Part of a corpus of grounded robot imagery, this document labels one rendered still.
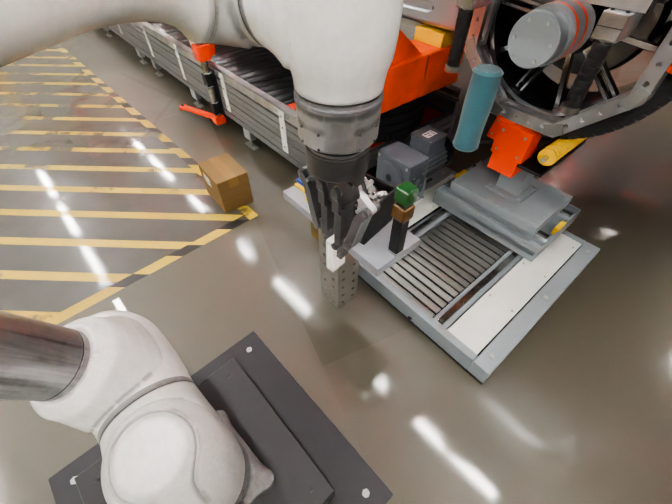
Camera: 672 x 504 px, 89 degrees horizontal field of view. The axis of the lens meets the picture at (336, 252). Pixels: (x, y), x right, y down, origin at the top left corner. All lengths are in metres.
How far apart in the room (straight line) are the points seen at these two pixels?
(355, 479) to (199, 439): 0.39
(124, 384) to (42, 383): 0.10
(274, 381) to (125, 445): 0.42
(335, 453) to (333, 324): 0.57
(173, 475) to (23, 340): 0.24
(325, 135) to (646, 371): 1.44
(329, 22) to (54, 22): 0.18
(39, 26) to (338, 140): 0.23
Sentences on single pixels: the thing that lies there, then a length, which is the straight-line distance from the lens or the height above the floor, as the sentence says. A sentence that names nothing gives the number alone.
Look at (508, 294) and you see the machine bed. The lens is 1.43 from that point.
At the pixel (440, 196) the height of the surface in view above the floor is 0.14.
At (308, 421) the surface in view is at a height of 0.30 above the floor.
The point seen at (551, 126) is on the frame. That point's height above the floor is 0.61.
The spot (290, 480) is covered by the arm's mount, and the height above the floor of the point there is 0.36.
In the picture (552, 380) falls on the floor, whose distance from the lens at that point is 1.41.
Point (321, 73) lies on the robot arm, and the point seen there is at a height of 1.02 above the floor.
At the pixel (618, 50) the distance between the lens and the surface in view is 1.45.
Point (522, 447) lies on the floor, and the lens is 1.28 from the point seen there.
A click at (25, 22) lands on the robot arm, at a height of 1.07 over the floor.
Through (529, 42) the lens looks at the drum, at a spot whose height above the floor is 0.85.
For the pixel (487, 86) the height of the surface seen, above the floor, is 0.70.
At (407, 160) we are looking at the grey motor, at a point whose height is 0.41.
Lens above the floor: 1.13
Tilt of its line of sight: 48 degrees down
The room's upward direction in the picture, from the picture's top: straight up
